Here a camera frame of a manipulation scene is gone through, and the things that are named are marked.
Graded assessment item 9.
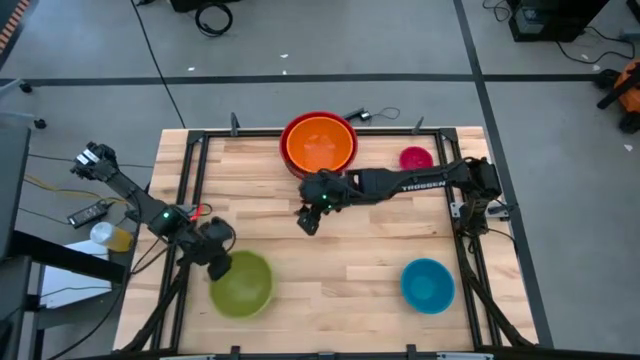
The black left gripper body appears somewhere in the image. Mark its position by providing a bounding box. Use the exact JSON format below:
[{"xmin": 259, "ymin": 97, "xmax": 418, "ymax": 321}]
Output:
[{"xmin": 182, "ymin": 216, "xmax": 237, "ymax": 266}]

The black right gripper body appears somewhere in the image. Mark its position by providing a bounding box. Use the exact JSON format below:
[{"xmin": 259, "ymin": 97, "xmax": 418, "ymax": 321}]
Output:
[{"xmin": 298, "ymin": 169, "xmax": 352, "ymax": 214}]

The green bowl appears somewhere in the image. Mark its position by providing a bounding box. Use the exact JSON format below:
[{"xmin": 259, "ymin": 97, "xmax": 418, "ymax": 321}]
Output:
[{"xmin": 208, "ymin": 249, "xmax": 275, "ymax": 320}]

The large red bowl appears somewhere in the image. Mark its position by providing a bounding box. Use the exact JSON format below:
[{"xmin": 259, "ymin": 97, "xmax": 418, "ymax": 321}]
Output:
[{"xmin": 278, "ymin": 110, "xmax": 359, "ymax": 180}]

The orange bowl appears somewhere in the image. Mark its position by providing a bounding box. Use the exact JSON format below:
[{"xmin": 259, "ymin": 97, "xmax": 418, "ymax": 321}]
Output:
[{"xmin": 286, "ymin": 116, "xmax": 355, "ymax": 174}]

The small magenta bowl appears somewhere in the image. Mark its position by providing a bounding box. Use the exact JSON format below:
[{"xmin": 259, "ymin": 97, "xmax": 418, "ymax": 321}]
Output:
[{"xmin": 398, "ymin": 145, "xmax": 435, "ymax": 171}]

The bottle with yellow liquid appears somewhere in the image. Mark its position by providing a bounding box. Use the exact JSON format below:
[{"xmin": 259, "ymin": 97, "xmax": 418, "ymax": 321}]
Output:
[{"xmin": 89, "ymin": 221, "xmax": 135, "ymax": 253}]

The blue bowl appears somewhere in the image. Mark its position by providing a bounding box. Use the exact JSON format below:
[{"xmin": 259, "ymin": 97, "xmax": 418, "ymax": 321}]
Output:
[{"xmin": 399, "ymin": 257, "xmax": 456, "ymax": 315}]

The white paper sheet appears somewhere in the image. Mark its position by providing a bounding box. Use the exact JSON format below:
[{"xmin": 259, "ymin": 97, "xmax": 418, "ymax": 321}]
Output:
[{"xmin": 39, "ymin": 239, "xmax": 114, "ymax": 309}]

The black side desk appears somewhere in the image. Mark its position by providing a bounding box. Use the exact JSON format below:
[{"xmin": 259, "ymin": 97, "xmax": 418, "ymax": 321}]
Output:
[{"xmin": 0, "ymin": 124, "xmax": 126, "ymax": 360}]

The grey wheeled chair base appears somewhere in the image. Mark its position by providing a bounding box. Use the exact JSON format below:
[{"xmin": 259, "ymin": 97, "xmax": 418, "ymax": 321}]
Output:
[{"xmin": 0, "ymin": 77, "xmax": 49, "ymax": 130}]

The black equipment box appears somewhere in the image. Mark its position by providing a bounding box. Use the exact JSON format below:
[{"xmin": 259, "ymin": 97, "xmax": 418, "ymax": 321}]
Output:
[{"xmin": 506, "ymin": 0, "xmax": 612, "ymax": 43}]

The orange striped black panel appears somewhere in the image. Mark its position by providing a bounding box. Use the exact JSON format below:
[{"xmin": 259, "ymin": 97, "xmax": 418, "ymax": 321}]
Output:
[{"xmin": 0, "ymin": 0, "xmax": 32, "ymax": 52}]

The orange and black machine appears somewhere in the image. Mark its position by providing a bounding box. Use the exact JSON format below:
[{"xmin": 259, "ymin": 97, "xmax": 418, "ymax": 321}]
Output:
[{"xmin": 596, "ymin": 57, "xmax": 640, "ymax": 135}]

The black aluminium table frame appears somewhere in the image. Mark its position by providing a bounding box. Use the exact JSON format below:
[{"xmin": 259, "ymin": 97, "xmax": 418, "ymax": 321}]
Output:
[{"xmin": 119, "ymin": 112, "xmax": 539, "ymax": 360}]

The small black adapter with cable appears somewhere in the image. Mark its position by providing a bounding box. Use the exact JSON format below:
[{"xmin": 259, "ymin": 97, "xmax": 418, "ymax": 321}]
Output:
[{"xmin": 342, "ymin": 106, "xmax": 402, "ymax": 123}]

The yellow cable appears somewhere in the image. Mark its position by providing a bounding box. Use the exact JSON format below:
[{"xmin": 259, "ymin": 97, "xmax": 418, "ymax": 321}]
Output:
[{"xmin": 23, "ymin": 172, "xmax": 127, "ymax": 205}]

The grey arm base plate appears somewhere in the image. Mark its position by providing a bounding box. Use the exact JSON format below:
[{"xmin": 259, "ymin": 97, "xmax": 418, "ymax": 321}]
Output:
[{"xmin": 449, "ymin": 200, "xmax": 512, "ymax": 222}]

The long black floor cable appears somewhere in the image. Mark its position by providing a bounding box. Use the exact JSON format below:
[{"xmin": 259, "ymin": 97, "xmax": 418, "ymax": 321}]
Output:
[{"xmin": 130, "ymin": 0, "xmax": 187, "ymax": 129}]

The coiled black cable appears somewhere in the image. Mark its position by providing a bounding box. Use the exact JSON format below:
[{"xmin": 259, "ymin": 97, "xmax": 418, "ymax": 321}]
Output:
[{"xmin": 194, "ymin": 1, "xmax": 234, "ymax": 38}]

